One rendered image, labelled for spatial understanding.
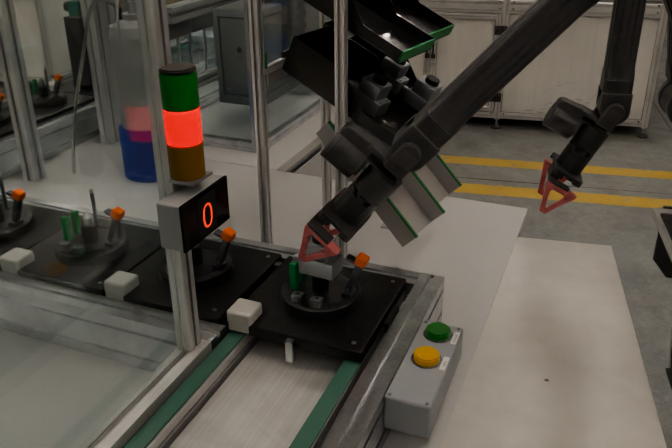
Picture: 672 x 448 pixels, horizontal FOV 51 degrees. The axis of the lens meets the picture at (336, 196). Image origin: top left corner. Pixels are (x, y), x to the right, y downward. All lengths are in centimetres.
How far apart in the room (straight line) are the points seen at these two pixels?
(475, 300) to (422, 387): 43
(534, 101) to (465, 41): 65
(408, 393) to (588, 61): 423
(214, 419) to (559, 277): 82
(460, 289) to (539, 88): 374
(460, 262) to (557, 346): 33
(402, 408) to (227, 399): 27
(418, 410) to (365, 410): 8
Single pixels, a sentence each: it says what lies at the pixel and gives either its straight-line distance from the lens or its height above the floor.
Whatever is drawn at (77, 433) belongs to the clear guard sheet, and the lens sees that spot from 100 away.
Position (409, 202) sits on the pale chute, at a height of 103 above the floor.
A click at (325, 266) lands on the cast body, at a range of 118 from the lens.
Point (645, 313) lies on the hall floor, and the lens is 320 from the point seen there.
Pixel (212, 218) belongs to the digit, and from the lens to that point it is 104.
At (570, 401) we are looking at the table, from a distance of 126.
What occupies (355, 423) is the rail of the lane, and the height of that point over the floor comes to 96.
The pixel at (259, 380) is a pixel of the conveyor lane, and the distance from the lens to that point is 116.
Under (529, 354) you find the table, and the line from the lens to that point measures 134.
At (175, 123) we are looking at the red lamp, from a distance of 97.
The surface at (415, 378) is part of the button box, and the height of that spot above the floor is 96.
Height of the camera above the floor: 164
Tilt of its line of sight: 24 degrees down
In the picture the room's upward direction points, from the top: straight up
